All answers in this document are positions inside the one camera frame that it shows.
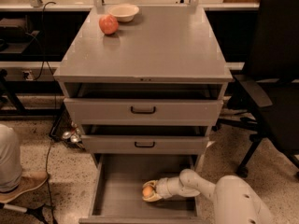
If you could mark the wall power outlet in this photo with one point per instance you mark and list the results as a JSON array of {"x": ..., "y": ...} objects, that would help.
[{"x": 28, "y": 75}]

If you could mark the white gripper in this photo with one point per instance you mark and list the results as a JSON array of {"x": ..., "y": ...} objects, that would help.
[{"x": 163, "y": 188}]

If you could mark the red apple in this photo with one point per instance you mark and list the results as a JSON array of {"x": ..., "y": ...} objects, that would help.
[{"x": 108, "y": 24}]

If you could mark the silver cans on floor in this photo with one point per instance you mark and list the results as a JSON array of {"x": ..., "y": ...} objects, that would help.
[{"x": 73, "y": 135}]

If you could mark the top grey drawer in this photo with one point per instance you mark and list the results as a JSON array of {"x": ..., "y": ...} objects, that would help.
[{"x": 143, "y": 112}]

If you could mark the black office chair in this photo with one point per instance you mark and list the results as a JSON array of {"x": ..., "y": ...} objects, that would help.
[{"x": 267, "y": 86}]

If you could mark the middle grey drawer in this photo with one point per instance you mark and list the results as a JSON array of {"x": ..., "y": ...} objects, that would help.
[{"x": 137, "y": 144}]

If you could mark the black tripod leg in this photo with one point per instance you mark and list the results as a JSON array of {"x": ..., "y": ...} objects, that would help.
[{"x": 35, "y": 212}]

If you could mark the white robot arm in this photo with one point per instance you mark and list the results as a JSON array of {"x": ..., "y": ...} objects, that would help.
[{"x": 234, "y": 200}]

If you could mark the bottom open grey drawer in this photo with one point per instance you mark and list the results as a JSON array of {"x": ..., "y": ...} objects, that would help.
[{"x": 117, "y": 198}]

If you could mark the white bowl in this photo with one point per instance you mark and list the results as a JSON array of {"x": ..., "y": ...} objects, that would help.
[{"x": 123, "y": 12}]

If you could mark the person leg grey trousers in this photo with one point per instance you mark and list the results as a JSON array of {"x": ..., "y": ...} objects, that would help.
[{"x": 10, "y": 159}]

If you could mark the grey drawer cabinet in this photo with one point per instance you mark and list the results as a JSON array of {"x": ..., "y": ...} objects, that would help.
[{"x": 164, "y": 53}]

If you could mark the small orange fruit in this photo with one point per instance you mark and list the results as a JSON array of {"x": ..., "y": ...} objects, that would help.
[{"x": 147, "y": 191}]

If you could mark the tan shoe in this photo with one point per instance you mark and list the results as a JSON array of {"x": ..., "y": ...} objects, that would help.
[{"x": 27, "y": 182}]

